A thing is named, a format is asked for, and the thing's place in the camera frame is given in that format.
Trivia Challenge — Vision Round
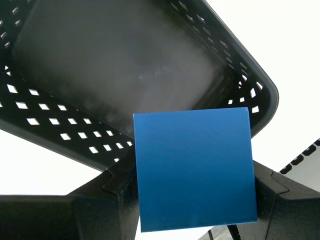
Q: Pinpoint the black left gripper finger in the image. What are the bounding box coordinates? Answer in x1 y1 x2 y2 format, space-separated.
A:
0 146 140 240
234 159 320 240

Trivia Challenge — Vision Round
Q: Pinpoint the blue block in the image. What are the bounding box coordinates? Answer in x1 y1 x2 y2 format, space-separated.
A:
132 107 259 233

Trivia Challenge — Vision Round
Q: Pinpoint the white panel with black slots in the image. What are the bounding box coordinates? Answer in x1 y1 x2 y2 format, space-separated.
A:
279 137 320 193

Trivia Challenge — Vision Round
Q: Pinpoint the black perforated plastic basket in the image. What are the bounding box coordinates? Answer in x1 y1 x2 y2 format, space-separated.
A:
0 0 280 173

